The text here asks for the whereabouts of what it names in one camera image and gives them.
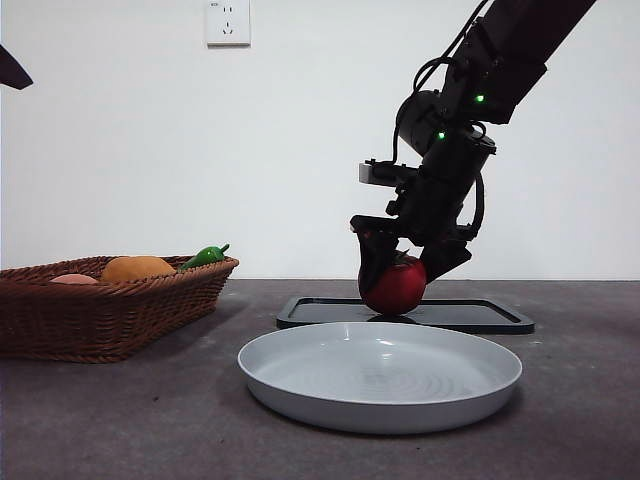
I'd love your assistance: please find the red tomato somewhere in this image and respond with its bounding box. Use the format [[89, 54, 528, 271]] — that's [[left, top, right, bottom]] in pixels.
[[359, 251, 428, 317]]

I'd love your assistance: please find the black flat tray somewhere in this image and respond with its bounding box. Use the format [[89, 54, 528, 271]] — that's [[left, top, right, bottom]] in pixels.
[[275, 297, 536, 336]]

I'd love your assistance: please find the grey round plate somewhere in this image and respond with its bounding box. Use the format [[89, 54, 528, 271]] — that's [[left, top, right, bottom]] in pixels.
[[237, 321, 524, 436]]

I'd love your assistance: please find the green pepper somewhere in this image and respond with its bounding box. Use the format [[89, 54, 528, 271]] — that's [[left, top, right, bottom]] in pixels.
[[177, 243, 232, 272]]

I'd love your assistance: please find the orange round fruit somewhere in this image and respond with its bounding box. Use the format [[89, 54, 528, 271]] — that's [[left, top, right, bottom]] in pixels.
[[100, 255, 177, 285]]

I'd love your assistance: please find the brown wicker basket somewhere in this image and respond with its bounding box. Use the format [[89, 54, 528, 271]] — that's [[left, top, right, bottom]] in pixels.
[[0, 255, 241, 365]]

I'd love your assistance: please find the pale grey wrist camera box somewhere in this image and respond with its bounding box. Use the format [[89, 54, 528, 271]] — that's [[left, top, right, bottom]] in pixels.
[[357, 158, 417, 190]]

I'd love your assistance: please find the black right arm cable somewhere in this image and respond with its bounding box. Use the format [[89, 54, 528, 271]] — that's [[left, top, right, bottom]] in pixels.
[[412, 0, 490, 97]]

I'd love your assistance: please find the white wall socket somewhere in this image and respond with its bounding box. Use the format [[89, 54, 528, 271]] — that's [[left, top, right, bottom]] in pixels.
[[207, 0, 252, 50]]

